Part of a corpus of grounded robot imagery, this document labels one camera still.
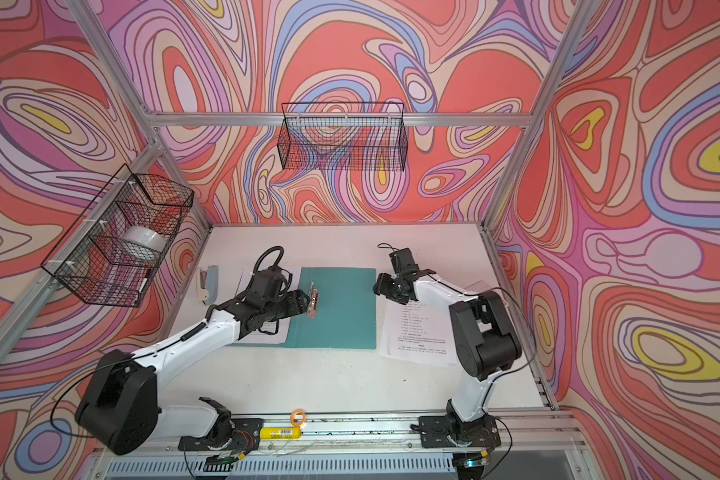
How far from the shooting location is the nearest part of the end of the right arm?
27.8 inches

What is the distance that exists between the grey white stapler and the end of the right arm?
1.86ft

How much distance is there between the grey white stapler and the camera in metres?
0.98
